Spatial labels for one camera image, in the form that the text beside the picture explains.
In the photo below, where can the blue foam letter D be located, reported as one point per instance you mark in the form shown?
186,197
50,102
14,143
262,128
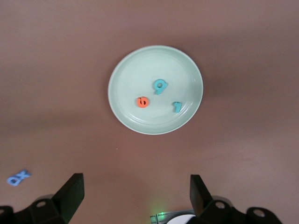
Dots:
9,180

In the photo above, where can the teal foam letter d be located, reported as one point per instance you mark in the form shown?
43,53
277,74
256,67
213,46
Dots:
157,91

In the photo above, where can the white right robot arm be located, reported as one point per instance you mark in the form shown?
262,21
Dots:
180,220

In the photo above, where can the teal foam letter r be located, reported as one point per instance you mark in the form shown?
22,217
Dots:
177,108

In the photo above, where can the orange foam letter e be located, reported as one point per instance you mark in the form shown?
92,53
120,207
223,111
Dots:
142,106

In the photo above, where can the mint green plate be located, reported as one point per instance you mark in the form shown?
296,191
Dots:
140,70

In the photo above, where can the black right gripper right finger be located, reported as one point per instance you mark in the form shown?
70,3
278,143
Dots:
215,212

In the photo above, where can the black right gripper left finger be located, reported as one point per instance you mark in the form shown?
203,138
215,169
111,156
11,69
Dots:
51,210

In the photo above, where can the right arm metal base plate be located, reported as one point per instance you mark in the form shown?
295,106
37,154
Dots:
156,218

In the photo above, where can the blue foam letter x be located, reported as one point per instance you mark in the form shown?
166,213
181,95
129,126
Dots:
24,174

